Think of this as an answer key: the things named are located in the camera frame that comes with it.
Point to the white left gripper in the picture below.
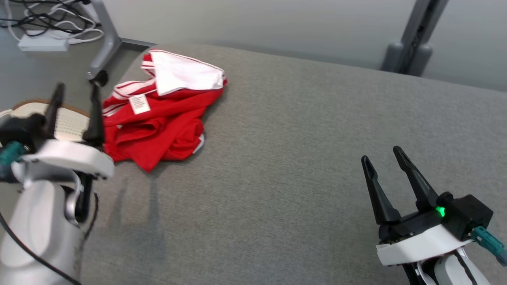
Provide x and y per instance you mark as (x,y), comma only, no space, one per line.
(71,156)

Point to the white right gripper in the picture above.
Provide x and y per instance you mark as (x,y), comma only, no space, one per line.
(416,245)

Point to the red shorts with white stripes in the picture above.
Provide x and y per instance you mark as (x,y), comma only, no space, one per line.
(158,130)

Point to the cream perforated laundry basket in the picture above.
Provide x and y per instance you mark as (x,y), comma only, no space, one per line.
(71,122)

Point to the black caster wheel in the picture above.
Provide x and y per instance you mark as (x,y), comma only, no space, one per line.
(101,78)

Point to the white power adapter box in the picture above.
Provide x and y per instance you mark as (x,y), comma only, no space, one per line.
(43,42)

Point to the grey metal stand leg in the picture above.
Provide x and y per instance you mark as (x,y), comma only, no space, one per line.
(107,39)

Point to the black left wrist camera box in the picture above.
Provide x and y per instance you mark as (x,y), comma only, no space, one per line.
(20,130)

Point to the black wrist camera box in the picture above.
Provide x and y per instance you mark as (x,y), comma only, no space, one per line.
(20,130)
(467,215)

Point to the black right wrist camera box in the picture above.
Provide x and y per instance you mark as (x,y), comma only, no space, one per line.
(467,215)

